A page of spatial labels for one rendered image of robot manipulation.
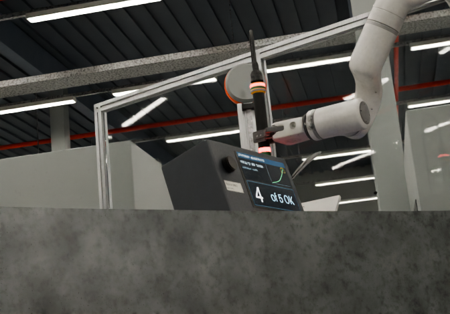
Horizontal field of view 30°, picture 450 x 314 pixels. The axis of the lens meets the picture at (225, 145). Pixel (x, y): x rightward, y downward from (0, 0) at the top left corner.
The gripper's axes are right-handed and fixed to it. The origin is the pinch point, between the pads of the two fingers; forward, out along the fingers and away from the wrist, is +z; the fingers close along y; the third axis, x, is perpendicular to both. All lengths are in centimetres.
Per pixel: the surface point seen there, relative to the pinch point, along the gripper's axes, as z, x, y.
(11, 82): 658, 290, 482
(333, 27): 9, 55, 70
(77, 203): 188, 23, 116
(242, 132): 42, 20, 55
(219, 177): -42, -29, -83
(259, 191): -42, -30, -72
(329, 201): 3.2, -13.7, 41.8
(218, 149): -40, -24, -80
